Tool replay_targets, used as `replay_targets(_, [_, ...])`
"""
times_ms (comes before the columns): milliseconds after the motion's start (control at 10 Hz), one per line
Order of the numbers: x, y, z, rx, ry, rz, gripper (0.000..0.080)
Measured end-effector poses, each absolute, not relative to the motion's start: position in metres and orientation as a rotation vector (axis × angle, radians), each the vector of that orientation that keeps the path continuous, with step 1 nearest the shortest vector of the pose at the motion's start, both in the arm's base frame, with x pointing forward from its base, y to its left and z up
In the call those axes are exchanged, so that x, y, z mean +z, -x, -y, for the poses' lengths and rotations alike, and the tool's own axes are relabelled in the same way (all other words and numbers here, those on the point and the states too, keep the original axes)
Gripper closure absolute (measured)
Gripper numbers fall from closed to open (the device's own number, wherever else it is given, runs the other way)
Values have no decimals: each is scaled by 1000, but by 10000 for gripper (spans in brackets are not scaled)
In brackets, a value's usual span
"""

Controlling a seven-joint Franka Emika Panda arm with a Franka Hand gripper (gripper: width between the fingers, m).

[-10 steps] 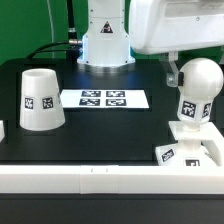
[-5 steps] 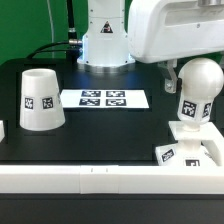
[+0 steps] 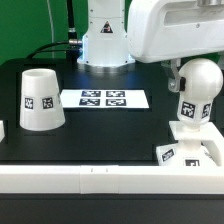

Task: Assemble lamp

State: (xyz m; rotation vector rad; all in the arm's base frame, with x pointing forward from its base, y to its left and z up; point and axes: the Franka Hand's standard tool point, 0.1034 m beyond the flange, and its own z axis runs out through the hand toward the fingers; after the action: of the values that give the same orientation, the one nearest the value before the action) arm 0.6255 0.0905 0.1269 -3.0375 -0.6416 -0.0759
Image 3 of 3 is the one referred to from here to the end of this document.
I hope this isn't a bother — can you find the black cable with connector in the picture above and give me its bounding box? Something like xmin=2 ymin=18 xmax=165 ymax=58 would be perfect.
xmin=26 ymin=38 xmax=84 ymax=60

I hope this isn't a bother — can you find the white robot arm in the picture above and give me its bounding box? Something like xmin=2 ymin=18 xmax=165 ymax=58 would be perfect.
xmin=78 ymin=0 xmax=224 ymax=92

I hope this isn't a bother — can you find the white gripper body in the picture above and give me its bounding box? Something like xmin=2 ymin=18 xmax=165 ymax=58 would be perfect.
xmin=127 ymin=0 xmax=224 ymax=63

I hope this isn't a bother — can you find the white lamp bulb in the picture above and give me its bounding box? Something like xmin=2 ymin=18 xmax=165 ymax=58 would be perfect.
xmin=177 ymin=59 xmax=223 ymax=131

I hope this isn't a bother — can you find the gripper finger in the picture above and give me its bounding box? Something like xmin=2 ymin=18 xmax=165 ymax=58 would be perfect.
xmin=161 ymin=59 xmax=186 ymax=93

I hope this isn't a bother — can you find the white lamp shade cone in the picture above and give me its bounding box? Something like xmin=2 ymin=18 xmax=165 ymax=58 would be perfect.
xmin=20 ymin=69 xmax=65 ymax=131

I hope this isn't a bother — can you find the white left wall block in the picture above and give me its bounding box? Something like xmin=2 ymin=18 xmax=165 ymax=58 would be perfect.
xmin=0 ymin=120 xmax=5 ymax=142

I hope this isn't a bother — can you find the thin white cable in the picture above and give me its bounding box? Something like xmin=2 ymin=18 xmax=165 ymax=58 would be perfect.
xmin=46 ymin=0 xmax=56 ymax=59

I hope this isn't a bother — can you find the white front wall bar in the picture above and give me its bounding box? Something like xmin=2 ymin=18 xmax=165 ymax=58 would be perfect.
xmin=0 ymin=165 xmax=224 ymax=194

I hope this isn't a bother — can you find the black vertical cable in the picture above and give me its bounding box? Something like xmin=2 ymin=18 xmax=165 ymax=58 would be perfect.
xmin=66 ymin=0 xmax=78 ymax=61

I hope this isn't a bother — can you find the white marker sheet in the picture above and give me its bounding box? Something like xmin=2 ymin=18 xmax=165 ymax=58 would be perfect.
xmin=61 ymin=89 xmax=149 ymax=109

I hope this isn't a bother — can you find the white lamp base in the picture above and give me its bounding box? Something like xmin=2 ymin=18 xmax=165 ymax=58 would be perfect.
xmin=156 ymin=121 xmax=224 ymax=167

